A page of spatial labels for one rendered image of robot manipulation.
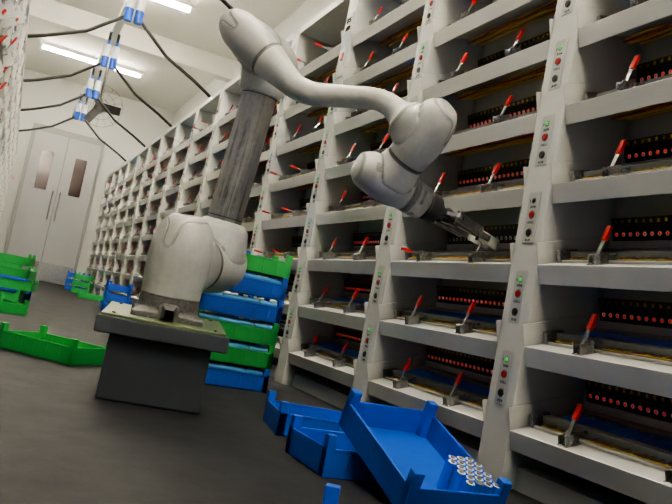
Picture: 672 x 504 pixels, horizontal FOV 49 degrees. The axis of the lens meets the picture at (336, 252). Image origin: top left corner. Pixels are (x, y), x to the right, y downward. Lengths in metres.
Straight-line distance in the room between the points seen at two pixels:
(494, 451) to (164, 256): 0.92
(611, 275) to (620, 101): 0.38
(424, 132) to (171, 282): 0.73
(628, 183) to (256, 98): 1.05
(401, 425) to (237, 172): 0.90
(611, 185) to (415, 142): 0.44
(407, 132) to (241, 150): 0.56
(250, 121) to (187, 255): 0.45
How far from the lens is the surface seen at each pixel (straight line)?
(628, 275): 1.53
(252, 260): 2.51
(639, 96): 1.65
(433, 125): 1.72
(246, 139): 2.10
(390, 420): 1.55
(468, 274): 1.94
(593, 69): 1.88
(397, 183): 1.77
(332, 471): 1.45
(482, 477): 1.37
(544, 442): 1.63
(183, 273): 1.89
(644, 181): 1.56
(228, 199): 2.09
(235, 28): 2.02
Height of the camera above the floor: 0.30
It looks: 5 degrees up
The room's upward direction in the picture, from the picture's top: 11 degrees clockwise
